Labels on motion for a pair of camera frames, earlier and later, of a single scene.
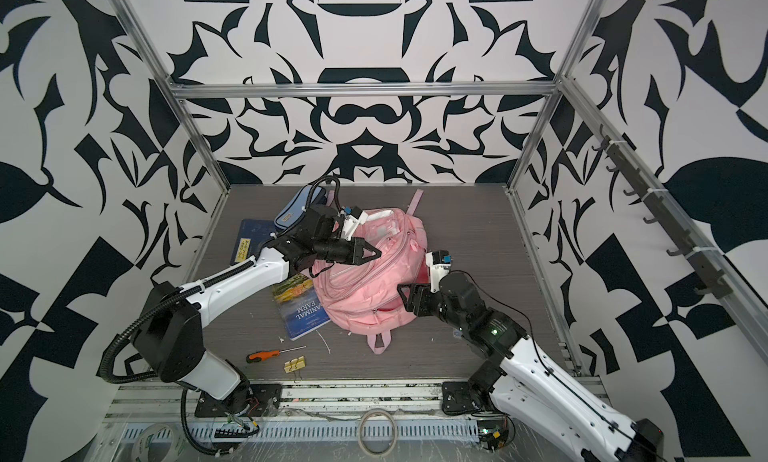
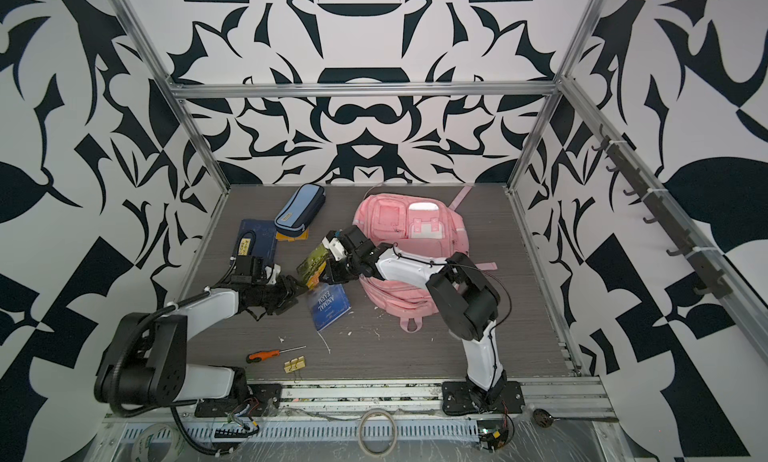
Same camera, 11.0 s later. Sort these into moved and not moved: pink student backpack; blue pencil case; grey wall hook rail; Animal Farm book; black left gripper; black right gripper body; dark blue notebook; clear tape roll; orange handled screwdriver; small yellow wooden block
Moved: black left gripper; pink student backpack; black right gripper body; Animal Farm book
Not moved: dark blue notebook; orange handled screwdriver; small yellow wooden block; grey wall hook rail; clear tape roll; blue pencil case
